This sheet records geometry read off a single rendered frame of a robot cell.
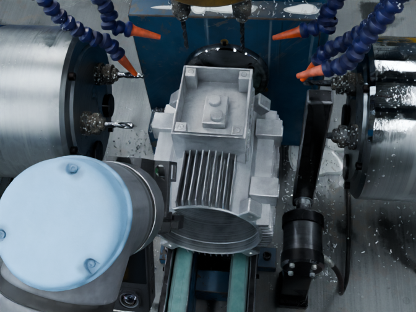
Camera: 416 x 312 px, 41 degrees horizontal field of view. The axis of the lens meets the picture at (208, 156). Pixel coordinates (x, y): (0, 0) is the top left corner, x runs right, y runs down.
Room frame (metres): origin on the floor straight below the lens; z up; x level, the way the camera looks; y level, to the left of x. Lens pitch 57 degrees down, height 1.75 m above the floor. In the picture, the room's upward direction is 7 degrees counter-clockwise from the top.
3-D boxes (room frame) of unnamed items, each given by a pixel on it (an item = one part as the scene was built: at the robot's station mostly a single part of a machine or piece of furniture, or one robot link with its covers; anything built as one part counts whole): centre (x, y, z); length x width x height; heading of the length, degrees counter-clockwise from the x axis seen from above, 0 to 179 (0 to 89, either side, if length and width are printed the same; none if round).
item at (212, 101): (0.48, -0.02, 1.11); 0.12 x 0.11 x 0.07; 167
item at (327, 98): (0.38, -0.13, 1.12); 0.04 x 0.03 x 0.26; 168
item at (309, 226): (0.48, -0.19, 0.92); 0.45 x 0.13 x 0.24; 168
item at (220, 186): (0.44, -0.01, 1.01); 0.20 x 0.19 x 0.19; 167
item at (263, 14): (0.69, -0.06, 0.97); 0.30 x 0.11 x 0.34; 78
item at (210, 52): (0.62, -0.05, 1.01); 0.15 x 0.02 x 0.15; 78
